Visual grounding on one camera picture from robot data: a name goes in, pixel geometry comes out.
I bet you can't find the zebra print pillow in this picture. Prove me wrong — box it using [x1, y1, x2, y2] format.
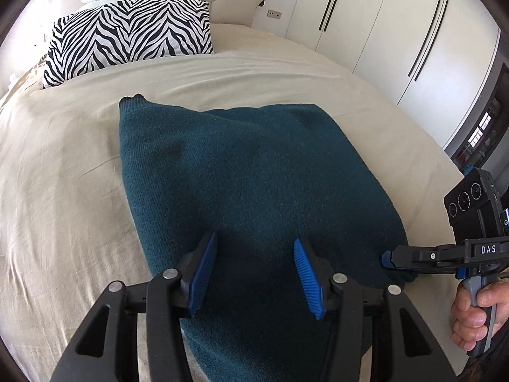
[42, 0, 214, 88]

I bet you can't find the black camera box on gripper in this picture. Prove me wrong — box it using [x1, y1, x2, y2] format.
[443, 168, 504, 244]

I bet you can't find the person's right hand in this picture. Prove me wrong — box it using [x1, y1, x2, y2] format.
[450, 280, 509, 352]

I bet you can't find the dark teal knit sweater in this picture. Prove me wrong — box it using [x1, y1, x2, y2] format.
[119, 96, 407, 381]

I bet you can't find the white wardrobe with black handles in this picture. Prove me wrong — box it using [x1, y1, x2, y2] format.
[286, 0, 500, 147]

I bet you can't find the beige bed sheet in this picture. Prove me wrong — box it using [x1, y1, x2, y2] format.
[1, 24, 462, 381]

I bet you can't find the wall power socket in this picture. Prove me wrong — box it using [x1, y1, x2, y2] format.
[267, 10, 281, 19]

